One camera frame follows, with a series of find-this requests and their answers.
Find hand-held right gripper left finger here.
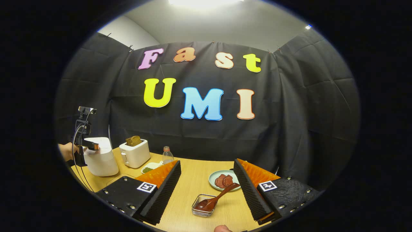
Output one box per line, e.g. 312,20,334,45
96,160,182,226

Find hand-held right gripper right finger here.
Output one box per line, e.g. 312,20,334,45
233,158,322,225

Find white rice cooker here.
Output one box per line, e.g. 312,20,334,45
82,137,119,177

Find brown wooden spoon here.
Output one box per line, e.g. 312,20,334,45
195,183,240,212

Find white divided grain dish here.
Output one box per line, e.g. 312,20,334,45
141,161,164,174

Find pale green plate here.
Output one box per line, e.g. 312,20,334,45
209,170,241,191

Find clear plastic water bottle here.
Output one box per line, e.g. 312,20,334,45
162,146,174,165

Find white toaster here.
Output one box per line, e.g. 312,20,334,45
119,139,151,169

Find black backdrop cloth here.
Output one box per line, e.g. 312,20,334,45
55,28,360,190

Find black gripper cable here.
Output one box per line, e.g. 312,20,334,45
71,111,97,192

